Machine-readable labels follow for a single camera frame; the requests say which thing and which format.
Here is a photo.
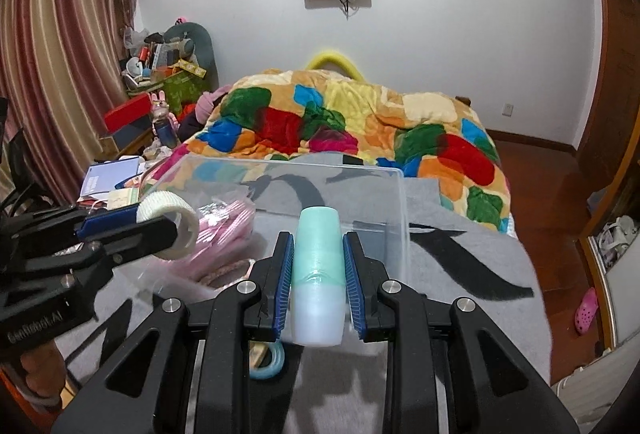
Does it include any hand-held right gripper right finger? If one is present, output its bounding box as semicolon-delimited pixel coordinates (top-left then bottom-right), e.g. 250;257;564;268
342;231;581;434

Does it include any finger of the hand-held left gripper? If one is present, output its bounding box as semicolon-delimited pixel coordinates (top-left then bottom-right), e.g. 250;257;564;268
75;208;182;271

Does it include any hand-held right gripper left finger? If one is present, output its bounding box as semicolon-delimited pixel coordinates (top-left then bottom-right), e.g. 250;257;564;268
51;231;295;434

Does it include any pale green plastic bottle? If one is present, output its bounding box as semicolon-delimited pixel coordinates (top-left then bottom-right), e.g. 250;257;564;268
291;206;348;347

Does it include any white tape roll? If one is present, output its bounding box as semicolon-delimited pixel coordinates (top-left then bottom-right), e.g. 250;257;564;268
136;194;200;261

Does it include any clear plastic storage box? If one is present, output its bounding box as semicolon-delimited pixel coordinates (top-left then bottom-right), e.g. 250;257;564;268
131;155;412;310

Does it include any white booklet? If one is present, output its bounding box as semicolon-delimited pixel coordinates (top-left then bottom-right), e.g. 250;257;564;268
80;157;145;202

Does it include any pink plastic bag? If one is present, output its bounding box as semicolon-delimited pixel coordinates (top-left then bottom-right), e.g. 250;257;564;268
170;200;257;287

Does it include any blue tape roll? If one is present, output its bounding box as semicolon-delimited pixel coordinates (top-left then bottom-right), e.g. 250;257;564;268
249;342;287;382

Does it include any grey printed blanket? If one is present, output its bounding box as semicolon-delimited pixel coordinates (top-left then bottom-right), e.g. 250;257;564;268
60;153;551;434

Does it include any red box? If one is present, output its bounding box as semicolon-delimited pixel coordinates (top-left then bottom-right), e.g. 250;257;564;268
103;93;153;134

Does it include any bunny lid drink bottle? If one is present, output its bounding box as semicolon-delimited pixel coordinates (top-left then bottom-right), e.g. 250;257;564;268
151;90;178;148

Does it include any pink knitted hat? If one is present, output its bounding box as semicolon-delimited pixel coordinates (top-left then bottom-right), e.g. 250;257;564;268
195;91;221;124

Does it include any green patterned gift box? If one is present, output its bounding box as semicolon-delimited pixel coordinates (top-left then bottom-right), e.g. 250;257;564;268
161;60;211;111

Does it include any colourful patchwork blanket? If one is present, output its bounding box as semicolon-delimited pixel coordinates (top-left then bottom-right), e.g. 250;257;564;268
172;68;512;233

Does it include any striped pink curtain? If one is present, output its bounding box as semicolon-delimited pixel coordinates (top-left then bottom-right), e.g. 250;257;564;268
0;0;138;210

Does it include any yellow curved cushion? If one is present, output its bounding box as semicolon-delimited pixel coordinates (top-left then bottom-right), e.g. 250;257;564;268
305;48;370;80

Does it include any pink rubber clog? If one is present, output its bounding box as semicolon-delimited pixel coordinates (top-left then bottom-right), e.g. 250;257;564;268
574;287;599;336

